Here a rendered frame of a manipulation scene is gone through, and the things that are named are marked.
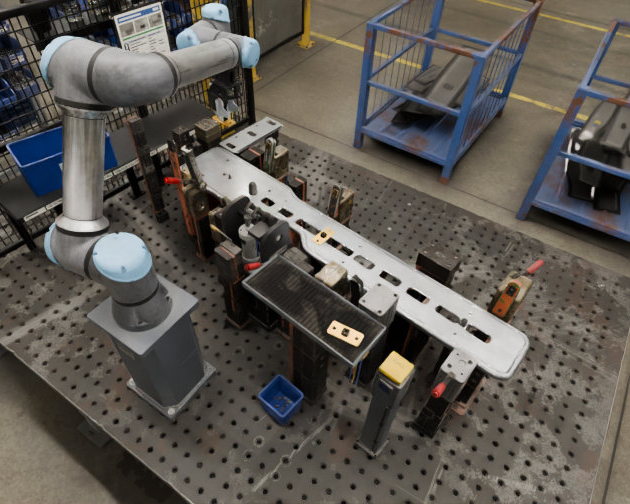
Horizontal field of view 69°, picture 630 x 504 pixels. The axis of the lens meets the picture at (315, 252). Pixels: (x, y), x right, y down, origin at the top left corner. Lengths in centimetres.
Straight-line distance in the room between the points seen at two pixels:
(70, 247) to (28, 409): 151
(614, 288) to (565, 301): 23
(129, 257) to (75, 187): 20
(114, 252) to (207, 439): 67
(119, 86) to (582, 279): 181
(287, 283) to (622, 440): 192
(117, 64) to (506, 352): 119
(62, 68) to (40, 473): 180
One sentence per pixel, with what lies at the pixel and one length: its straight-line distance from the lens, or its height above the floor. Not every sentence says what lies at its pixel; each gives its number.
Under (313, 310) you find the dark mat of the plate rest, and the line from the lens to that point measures 117.
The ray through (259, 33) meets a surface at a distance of 463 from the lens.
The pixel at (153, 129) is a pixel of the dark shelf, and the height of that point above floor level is 103.
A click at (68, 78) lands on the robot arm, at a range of 111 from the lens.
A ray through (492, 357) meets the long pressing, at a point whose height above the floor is 100.
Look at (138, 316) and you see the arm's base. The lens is 125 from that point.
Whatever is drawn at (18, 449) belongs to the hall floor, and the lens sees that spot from 256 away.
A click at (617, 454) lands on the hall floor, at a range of 266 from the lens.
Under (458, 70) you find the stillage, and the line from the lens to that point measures 390.
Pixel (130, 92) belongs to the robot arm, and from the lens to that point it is 104.
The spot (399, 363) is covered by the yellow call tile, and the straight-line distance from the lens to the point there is 112.
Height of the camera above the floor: 212
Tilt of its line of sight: 47 degrees down
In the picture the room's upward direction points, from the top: 3 degrees clockwise
